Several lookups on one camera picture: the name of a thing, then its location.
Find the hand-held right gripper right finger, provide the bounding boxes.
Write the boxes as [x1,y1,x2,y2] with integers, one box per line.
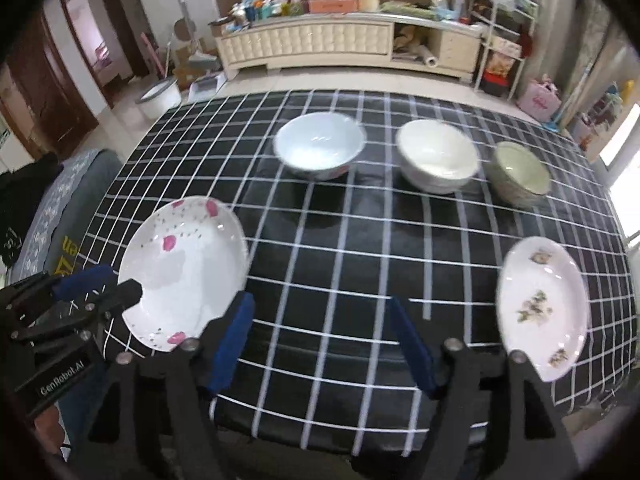
[387,296,581,480]

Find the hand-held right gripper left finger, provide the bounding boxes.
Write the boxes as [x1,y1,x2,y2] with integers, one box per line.
[75,291,257,480]

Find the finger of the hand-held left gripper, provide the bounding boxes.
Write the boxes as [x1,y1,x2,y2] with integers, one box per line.
[10,279,144,357]
[0,265,117,331]

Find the white plate pink petals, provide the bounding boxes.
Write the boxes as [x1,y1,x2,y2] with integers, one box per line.
[117,196,250,353]

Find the white oval floral plate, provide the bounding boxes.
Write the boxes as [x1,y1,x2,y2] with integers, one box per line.
[495,236,591,382]

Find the plain white bowl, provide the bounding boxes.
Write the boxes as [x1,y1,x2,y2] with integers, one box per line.
[395,120,482,195]

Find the black flower print bowl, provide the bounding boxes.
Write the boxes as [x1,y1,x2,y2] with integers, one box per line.
[489,141,552,209]

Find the white bowl pink pattern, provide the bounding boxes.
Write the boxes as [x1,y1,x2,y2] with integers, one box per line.
[273,112,367,181]

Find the grey patterned sofa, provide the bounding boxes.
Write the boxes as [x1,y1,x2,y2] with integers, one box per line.
[10,149,123,281]

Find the black cloth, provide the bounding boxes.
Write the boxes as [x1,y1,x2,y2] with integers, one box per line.
[0,152,63,268]

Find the black white checked tablecloth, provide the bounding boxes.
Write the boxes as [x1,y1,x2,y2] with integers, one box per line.
[75,89,640,456]

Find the white basin grey rim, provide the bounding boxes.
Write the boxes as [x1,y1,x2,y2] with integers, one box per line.
[136,79,182,120]

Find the brown wooden door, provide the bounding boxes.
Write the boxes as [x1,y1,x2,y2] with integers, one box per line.
[0,15,98,158]

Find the white box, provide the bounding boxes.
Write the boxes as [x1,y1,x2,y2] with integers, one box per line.
[189,72,226,98]

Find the pink bag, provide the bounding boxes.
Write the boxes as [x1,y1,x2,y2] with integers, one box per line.
[517,76,563,122]

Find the cream tv cabinet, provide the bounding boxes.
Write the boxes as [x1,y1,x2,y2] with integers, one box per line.
[215,10,486,85]

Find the white metal rack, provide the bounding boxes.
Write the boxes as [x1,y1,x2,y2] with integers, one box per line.
[472,0,541,101]

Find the pink box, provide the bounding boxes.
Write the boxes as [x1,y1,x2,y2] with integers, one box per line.
[308,0,359,13]

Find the brown wooden door frame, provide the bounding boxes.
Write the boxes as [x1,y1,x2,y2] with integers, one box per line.
[57,0,151,108]

